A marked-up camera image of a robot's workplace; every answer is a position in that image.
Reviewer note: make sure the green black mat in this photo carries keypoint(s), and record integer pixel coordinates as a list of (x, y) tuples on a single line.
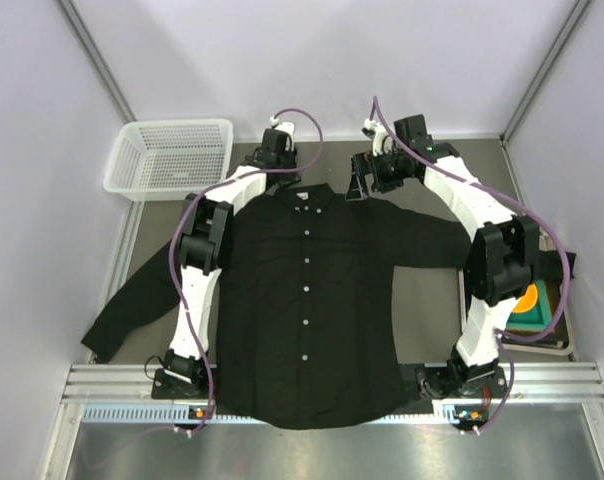
[(533, 322)]

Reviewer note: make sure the metal tray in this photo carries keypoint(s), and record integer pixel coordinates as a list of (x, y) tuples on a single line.
[(559, 349)]

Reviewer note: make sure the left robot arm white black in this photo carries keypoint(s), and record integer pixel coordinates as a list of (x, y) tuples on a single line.
[(203, 250)]

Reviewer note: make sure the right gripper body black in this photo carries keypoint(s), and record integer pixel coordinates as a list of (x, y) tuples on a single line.
[(361, 170)]

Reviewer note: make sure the black button shirt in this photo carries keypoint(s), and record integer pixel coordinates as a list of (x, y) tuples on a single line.
[(304, 326)]

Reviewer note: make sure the orange bowl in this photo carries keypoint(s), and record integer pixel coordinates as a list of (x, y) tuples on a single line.
[(528, 301)]

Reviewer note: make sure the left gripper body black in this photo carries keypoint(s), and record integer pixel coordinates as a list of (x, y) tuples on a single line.
[(286, 177)]

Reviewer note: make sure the white perforated plastic basket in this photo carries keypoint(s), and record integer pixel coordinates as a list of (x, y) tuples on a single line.
[(165, 160)]

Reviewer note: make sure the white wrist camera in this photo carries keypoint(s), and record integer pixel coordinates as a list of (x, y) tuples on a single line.
[(287, 127), (382, 143)]

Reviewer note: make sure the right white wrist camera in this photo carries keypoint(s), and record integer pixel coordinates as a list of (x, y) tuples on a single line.
[(382, 143)]

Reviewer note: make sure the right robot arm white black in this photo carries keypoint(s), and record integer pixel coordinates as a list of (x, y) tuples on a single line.
[(504, 252)]

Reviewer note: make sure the grey slotted cable duct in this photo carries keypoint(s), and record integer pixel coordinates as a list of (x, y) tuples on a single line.
[(439, 414)]

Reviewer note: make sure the aluminium rail frame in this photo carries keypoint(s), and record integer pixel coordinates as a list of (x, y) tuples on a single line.
[(526, 383)]

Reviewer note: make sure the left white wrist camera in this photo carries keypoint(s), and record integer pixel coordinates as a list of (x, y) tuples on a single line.
[(287, 127)]

